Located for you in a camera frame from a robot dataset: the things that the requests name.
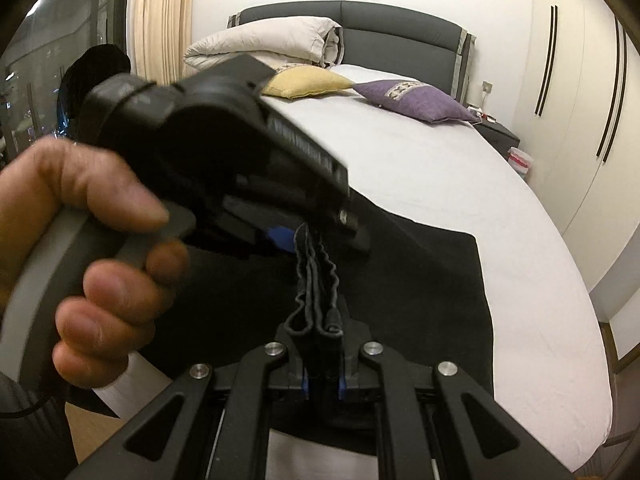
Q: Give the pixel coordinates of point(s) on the folded beige duvet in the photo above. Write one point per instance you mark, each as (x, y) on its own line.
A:
(260, 40)

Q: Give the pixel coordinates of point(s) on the white wardrobe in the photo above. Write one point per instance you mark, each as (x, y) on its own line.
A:
(580, 110)

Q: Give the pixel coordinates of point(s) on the black pants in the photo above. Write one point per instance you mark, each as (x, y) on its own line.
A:
(425, 285)

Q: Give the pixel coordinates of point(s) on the person's left hand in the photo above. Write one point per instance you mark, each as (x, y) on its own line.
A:
(75, 180)

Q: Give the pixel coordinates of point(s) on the purple cushion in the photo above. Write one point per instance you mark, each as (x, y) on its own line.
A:
(420, 102)

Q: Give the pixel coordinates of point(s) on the white pillow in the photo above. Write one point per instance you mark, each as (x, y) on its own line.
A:
(370, 74)

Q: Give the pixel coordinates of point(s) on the glass window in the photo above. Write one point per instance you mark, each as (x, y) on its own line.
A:
(55, 25)

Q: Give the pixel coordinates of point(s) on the yellow cushion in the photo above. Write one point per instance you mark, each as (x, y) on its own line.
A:
(305, 82)

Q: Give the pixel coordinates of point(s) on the wall socket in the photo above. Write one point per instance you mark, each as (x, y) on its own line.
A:
(487, 87)

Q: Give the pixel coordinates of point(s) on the grey padded headboard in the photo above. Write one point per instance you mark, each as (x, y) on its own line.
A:
(400, 30)

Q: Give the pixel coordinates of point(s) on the dark grey nightstand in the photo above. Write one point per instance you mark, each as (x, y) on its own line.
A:
(497, 135)

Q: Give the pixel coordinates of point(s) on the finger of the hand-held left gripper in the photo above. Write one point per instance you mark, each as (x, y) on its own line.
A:
(352, 225)
(280, 240)

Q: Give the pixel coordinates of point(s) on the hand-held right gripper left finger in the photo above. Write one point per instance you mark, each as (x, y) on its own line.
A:
(292, 360)

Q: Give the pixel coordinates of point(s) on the white sheeted bed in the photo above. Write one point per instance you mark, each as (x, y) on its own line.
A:
(450, 170)

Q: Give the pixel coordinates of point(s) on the white striped bucket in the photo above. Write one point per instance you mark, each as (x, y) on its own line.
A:
(520, 160)

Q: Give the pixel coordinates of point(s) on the cream curtain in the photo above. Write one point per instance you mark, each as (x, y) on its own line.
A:
(160, 15)

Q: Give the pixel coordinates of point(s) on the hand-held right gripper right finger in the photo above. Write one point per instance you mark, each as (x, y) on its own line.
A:
(355, 360)

